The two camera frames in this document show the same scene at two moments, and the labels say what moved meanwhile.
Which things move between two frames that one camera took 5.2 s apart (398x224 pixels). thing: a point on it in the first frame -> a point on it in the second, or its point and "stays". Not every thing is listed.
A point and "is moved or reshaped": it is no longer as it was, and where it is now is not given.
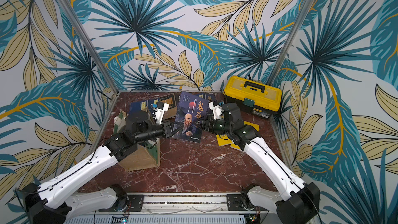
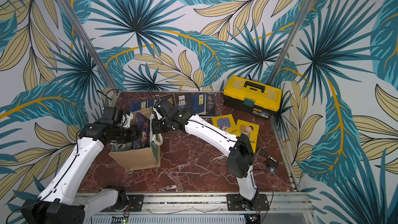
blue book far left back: (136, 107) stays
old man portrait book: (192, 111) is moved or reshaped
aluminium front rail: (186, 209) stays
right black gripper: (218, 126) -> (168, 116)
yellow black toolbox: (253, 96) stays
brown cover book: (170, 99) stays
